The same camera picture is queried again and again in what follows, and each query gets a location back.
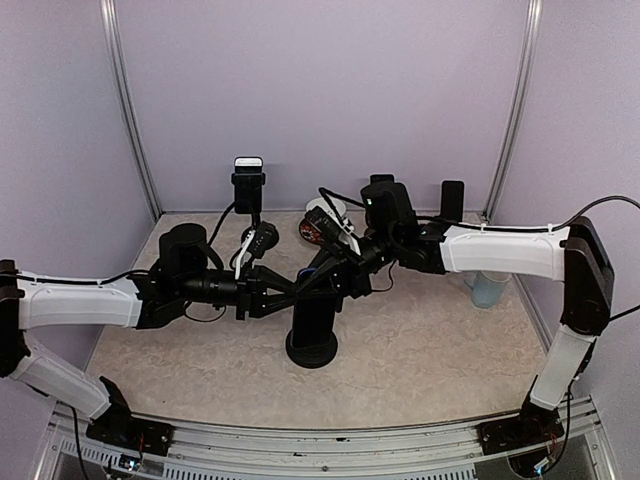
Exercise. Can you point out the tall black phone stand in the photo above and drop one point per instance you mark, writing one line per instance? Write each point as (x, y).
(313, 357)
(252, 220)

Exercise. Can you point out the red patterned saucer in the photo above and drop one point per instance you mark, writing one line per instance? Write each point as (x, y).
(309, 232)

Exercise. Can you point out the white ceramic bowl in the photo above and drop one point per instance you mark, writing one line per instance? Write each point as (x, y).
(325, 205)

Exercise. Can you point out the light blue mug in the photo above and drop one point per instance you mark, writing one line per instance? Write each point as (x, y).
(487, 288)

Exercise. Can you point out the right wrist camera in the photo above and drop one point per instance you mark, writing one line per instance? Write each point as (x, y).
(340, 231)

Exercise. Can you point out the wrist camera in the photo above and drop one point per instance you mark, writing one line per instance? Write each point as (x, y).
(256, 243)
(340, 231)

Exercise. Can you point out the black phone white edge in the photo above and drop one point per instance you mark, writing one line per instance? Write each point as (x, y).
(248, 161)

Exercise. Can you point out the tall black phone stand front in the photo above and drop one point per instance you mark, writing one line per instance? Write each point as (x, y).
(252, 220)

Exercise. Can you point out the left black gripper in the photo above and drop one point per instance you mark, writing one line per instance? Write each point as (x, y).
(251, 292)

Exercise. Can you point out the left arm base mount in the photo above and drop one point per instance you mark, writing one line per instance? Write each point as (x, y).
(132, 433)

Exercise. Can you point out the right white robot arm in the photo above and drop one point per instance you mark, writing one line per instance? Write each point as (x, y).
(570, 253)

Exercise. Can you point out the left aluminium corner post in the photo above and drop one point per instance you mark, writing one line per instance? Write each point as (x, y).
(108, 10)

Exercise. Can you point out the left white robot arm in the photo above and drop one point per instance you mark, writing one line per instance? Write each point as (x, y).
(187, 271)

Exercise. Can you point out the right aluminium corner post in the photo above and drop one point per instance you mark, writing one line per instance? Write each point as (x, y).
(517, 107)

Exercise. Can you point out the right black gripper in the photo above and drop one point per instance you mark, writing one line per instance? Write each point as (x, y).
(349, 274)

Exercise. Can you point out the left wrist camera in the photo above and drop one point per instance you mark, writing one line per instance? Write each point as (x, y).
(256, 243)

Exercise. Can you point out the black phone blue edge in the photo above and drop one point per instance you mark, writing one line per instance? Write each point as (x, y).
(313, 314)

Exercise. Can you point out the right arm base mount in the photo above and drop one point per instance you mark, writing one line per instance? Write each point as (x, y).
(523, 430)

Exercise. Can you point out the aluminium front rail frame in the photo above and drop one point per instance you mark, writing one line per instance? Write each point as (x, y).
(461, 449)

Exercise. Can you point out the aluminium corner post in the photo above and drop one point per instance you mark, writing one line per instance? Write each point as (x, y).
(108, 10)
(517, 107)

